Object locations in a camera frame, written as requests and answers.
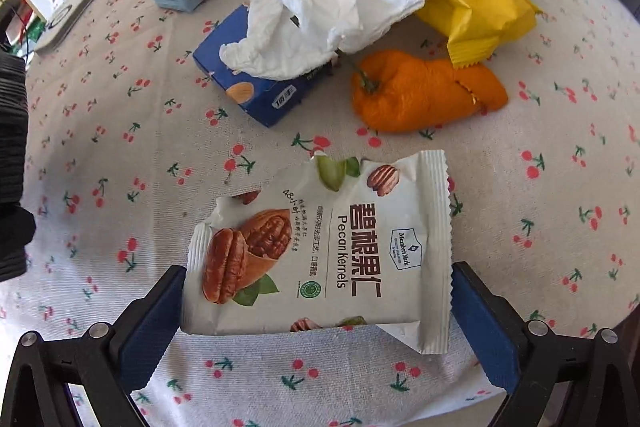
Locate white pecan snack packet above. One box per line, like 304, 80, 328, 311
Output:
181, 150, 453, 355

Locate orange peel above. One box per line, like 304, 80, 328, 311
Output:
350, 50, 509, 135

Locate cherry print tablecloth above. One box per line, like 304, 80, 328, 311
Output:
0, 0, 640, 427

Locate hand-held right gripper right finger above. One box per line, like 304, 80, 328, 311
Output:
450, 261, 640, 427

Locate black ribbed object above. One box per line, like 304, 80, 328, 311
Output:
0, 49, 37, 283

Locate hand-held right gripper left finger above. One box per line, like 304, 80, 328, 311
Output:
0, 264, 188, 427

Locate dark blue carton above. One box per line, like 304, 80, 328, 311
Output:
192, 4, 341, 128

